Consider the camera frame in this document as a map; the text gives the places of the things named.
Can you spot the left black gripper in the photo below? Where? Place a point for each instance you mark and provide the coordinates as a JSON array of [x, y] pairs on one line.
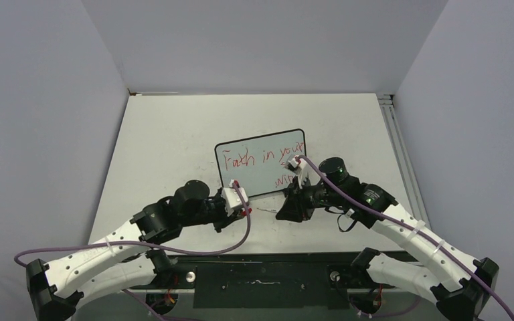
[[224, 219]]

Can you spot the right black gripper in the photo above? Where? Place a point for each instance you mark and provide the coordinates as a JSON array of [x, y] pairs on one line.
[[295, 207]]

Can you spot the small black-framed whiteboard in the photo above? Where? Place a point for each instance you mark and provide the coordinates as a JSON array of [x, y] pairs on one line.
[[257, 163]]

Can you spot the red marker cap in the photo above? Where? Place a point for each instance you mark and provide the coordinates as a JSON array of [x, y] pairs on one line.
[[245, 213]]

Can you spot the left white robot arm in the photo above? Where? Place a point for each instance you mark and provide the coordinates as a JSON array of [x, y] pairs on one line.
[[130, 255]]

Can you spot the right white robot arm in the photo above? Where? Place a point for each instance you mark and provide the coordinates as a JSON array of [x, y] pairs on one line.
[[458, 284]]

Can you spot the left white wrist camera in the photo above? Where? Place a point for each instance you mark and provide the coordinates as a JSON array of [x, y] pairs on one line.
[[236, 198]]

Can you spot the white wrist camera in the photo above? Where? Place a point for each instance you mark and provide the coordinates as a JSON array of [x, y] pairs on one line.
[[301, 171], [236, 198]]

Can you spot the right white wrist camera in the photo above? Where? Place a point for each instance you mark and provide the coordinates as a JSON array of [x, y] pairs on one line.
[[301, 171]]

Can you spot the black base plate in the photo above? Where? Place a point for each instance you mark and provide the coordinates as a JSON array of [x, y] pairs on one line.
[[287, 280]]

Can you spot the aluminium frame rail right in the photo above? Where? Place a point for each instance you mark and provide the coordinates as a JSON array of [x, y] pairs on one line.
[[413, 192]]

